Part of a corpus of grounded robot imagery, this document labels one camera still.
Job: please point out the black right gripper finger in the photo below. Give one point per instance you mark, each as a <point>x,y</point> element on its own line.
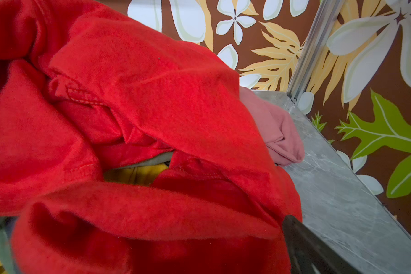
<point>309,254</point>

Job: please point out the pink cloth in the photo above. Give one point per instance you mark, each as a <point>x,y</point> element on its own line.
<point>276,127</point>

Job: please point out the red cloth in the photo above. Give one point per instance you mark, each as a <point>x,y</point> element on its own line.
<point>123,151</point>

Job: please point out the aluminium frame post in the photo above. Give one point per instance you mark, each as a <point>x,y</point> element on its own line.
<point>320,30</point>

